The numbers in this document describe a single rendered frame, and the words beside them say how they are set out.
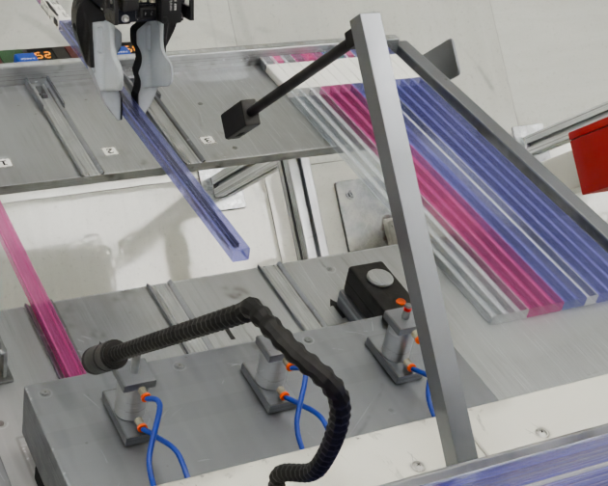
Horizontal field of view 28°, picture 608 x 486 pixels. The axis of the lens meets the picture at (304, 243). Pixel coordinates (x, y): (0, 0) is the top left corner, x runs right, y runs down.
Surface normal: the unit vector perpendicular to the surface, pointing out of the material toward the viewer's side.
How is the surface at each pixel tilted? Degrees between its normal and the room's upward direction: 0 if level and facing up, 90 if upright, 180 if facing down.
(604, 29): 0
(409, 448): 44
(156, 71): 87
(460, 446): 0
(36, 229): 0
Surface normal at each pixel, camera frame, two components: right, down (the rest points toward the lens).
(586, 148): -0.88, 0.14
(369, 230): 0.43, -0.18
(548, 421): 0.16, -0.81
